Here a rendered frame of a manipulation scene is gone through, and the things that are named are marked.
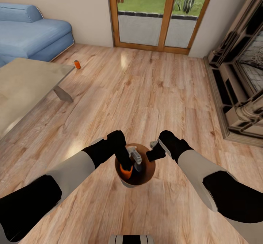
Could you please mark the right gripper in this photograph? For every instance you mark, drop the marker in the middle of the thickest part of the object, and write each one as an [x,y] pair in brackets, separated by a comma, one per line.
[154,154]

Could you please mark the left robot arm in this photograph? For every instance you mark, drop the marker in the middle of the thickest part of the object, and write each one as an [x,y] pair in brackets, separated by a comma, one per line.
[21,210]

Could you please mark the trash can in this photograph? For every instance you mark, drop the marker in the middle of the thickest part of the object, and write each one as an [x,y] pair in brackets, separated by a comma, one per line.
[148,168]

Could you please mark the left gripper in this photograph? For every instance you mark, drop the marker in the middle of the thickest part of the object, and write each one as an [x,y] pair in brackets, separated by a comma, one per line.
[125,160]

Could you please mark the can of soda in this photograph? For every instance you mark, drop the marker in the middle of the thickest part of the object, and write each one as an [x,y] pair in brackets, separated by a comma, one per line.
[125,174]
[137,168]
[77,64]

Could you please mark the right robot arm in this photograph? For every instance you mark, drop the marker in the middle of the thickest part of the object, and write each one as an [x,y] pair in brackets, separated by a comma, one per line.
[219,190]

